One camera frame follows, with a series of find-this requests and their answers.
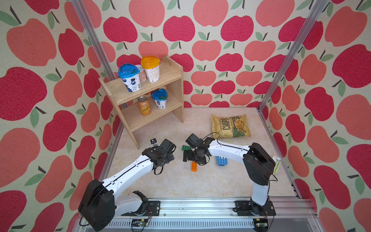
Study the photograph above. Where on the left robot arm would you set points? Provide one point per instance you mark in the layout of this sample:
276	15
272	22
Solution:
100	202

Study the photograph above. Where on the wooden two-tier shelf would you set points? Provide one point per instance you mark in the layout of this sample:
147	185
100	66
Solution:
171	77

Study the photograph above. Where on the orange soda can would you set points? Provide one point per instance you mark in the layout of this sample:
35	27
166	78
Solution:
144	106

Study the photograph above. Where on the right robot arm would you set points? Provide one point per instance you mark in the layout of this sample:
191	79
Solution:
259	164

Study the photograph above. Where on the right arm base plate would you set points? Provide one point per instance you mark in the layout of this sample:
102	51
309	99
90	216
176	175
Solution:
250	208

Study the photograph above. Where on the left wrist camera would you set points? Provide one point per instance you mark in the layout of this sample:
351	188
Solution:
153	142

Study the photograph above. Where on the orange lid yogurt cup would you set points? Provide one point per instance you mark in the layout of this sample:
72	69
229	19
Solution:
151	65

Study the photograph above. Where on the blue lid yogurt cup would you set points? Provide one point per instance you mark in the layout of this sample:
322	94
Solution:
160	97
129	74

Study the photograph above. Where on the green lego brick left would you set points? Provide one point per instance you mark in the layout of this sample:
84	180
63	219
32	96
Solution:
185	148

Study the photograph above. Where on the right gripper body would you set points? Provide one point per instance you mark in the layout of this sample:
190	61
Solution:
192	155

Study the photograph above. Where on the left aluminium corner post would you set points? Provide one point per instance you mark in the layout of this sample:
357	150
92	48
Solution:
92	36

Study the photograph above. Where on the blue lid yogurt cup lower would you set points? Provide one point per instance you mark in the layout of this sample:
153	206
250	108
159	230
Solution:
160	97

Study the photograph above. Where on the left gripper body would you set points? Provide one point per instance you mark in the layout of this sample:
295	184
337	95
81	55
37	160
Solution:
168	158

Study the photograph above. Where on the aluminium corner post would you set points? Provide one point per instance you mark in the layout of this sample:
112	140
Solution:
308	24
92	36

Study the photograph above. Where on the right aluminium corner post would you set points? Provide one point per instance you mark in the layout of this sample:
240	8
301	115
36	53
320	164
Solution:
308	24

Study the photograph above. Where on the small green white carton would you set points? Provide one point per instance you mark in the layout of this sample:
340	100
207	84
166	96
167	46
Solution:
277	161

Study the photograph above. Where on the light blue lego brick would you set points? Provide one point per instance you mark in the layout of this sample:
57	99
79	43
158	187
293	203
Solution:
221	161

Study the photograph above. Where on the blue lid yogurt cup upper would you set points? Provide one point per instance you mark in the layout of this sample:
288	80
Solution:
129	74

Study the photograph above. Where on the yellow chips bag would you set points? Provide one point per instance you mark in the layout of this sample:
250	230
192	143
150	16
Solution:
232	127

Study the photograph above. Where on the aluminium front rail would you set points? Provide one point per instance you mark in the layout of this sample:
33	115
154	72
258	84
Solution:
215	215

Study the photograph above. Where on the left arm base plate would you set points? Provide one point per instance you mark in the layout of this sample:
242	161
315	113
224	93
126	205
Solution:
150	208

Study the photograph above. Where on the pink yogurt cup behind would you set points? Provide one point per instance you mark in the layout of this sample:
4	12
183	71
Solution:
142	73

